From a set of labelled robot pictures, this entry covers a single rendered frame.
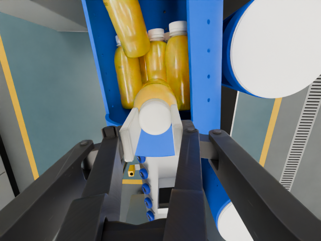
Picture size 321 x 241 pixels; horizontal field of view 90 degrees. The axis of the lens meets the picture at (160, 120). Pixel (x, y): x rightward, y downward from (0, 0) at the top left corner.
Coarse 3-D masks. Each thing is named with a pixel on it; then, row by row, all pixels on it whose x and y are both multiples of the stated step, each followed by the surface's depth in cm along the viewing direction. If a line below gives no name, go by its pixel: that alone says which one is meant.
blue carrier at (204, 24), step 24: (96, 0) 38; (144, 0) 45; (168, 0) 45; (192, 0) 23; (216, 0) 26; (96, 24) 37; (168, 24) 47; (192, 24) 24; (216, 24) 27; (96, 48) 36; (192, 48) 25; (216, 48) 29; (192, 72) 26; (216, 72) 30; (192, 96) 28; (216, 96) 32; (120, 120) 48; (192, 120) 29; (216, 120) 34; (144, 144) 30; (168, 144) 29
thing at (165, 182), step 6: (162, 180) 67; (168, 180) 67; (174, 180) 67; (162, 186) 64; (168, 186) 64; (162, 192) 59; (168, 192) 59; (162, 198) 56; (168, 198) 56; (162, 204) 54; (168, 204) 54; (162, 210) 54
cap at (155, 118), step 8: (152, 104) 18; (160, 104) 18; (144, 112) 18; (152, 112) 18; (160, 112) 18; (168, 112) 18; (144, 120) 18; (152, 120) 18; (160, 120) 18; (168, 120) 18; (144, 128) 19; (152, 128) 19; (160, 128) 19; (168, 128) 19
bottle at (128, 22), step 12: (108, 0) 30; (120, 0) 29; (132, 0) 30; (108, 12) 32; (120, 12) 31; (132, 12) 31; (120, 24) 32; (132, 24) 32; (144, 24) 35; (120, 36) 35; (132, 36) 34; (144, 36) 35; (132, 48) 36; (144, 48) 37
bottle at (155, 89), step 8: (152, 80) 29; (160, 80) 30; (144, 88) 23; (152, 88) 22; (160, 88) 22; (168, 88) 23; (136, 96) 23; (144, 96) 21; (152, 96) 20; (160, 96) 21; (168, 96) 21; (136, 104) 22; (144, 104) 20; (168, 104) 20; (176, 104) 23
